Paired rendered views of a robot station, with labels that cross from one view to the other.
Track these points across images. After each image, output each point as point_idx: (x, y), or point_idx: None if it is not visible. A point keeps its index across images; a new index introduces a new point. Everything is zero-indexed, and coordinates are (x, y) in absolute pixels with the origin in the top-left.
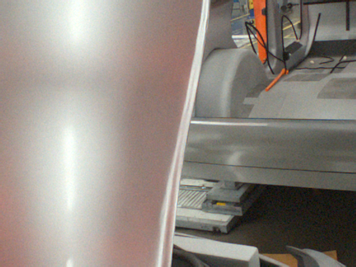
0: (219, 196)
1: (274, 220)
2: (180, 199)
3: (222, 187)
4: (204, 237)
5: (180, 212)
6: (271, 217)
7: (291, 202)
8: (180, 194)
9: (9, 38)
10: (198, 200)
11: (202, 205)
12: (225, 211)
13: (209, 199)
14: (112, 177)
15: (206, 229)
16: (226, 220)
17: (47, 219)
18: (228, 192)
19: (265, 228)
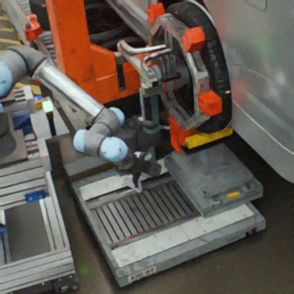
0: (223, 185)
1: (281, 182)
2: (134, 220)
3: (207, 171)
4: (247, 252)
5: (174, 237)
6: (268, 180)
7: (255, 151)
8: (116, 211)
9: None
10: (158, 207)
11: (206, 210)
12: (240, 201)
13: (197, 197)
14: None
15: (235, 240)
16: (254, 213)
17: None
18: (226, 174)
19: (289, 197)
